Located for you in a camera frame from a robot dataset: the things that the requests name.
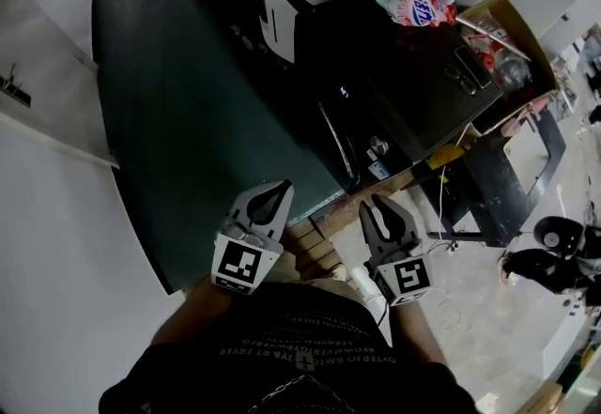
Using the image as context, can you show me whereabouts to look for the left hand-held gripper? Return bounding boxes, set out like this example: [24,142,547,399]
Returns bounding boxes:
[210,178,295,295]

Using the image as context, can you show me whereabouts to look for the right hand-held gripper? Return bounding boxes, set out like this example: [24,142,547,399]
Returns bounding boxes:
[359,194,433,309]

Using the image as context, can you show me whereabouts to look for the round metal knob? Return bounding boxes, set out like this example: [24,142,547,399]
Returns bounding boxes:
[368,135,391,158]

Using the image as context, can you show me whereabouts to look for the person's left forearm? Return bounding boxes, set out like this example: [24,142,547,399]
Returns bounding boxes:
[149,278,236,348]

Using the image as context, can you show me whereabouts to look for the person's right forearm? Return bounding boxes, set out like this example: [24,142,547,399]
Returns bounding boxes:
[387,297,448,364]

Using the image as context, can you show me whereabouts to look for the person's right shoe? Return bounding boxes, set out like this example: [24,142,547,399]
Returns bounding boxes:
[351,264,382,301]

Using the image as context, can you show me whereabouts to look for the wooden slat platform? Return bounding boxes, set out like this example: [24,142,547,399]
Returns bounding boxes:
[281,162,424,283]

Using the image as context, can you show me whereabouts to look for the yellow paper tag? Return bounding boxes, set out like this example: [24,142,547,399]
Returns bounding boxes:
[424,144,464,170]

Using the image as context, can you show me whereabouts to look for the black marble sink table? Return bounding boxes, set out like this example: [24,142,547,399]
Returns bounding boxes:
[412,109,570,250]

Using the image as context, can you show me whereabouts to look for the black rimmed eyeglasses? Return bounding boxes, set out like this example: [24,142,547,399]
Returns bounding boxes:
[443,64,478,97]

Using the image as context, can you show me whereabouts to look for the pink plastic item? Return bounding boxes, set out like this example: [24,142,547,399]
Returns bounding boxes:
[501,100,547,137]

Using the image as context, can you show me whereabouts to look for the black printed t-shirt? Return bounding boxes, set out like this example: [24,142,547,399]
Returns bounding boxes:
[98,283,478,414]

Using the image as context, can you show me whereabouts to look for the black flat rectangular case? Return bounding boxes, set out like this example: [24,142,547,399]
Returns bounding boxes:
[454,45,493,90]

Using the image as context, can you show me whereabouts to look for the red plastic cap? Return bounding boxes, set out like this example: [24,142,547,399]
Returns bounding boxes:
[476,50,501,72]

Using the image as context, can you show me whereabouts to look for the clear plastic bottle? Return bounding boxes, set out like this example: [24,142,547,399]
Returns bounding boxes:
[495,57,534,92]

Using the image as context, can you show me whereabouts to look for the silver metal rod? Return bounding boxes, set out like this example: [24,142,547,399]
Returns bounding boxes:
[455,15,532,62]

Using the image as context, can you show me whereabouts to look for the pink detergent refill pouch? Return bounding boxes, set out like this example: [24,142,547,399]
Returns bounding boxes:
[375,0,458,29]

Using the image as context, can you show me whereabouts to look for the white door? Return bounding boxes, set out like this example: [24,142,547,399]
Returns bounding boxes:
[0,12,121,170]

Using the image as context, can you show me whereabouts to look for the brown cardboard box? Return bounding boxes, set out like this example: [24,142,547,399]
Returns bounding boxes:
[454,0,562,142]

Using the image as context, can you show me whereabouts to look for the thin white cable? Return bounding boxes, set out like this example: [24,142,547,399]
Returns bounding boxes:
[435,125,471,240]

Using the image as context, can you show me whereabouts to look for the silver chain necklace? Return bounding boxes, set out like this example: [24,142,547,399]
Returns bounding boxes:
[253,350,349,414]

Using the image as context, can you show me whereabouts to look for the silver door handle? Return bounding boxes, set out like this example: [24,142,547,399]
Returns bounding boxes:
[0,63,34,110]

